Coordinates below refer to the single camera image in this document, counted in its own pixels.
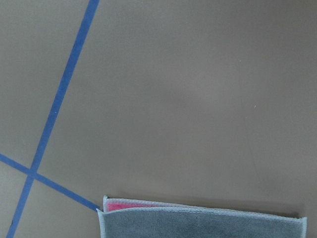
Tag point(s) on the pink and grey towel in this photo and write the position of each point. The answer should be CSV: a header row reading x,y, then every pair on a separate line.
x,y
131,218

